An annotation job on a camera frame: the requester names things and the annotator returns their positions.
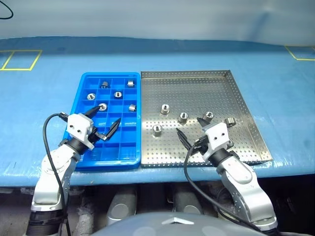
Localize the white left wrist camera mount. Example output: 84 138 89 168
66 113 95 151

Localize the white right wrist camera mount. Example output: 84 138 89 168
203 122 231 161

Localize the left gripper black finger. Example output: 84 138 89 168
102 118 122 141
84 105 104 120

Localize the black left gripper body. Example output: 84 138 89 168
86 117 109 145

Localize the thin black background cable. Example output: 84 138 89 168
0 0 14 20

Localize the gray rounded cylinder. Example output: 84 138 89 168
173 189 205 215
106 189 137 226

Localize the gray robot torso shell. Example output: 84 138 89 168
91 212 271 236

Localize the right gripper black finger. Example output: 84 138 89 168
196 117 210 129
176 127 193 150

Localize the blue compartment tray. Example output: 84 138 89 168
63 72 142 172

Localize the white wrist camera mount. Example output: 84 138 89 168
203 122 231 161
66 113 95 151

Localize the perforated metal tray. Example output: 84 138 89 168
140 70 274 169

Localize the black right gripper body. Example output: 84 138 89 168
189 136 210 156

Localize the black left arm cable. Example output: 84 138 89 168
42 112 72 236

